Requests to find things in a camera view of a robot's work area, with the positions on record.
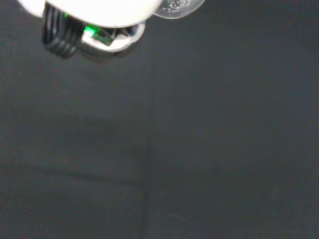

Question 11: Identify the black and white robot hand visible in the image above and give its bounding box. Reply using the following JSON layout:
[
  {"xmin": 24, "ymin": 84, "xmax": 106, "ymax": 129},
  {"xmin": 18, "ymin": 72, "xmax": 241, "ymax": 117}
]
[{"xmin": 16, "ymin": 0, "xmax": 163, "ymax": 63}]

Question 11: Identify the black bench cloth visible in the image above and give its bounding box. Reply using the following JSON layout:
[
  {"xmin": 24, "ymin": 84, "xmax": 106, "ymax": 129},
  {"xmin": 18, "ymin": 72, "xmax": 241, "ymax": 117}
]
[{"xmin": 0, "ymin": 0, "xmax": 319, "ymax": 239}]

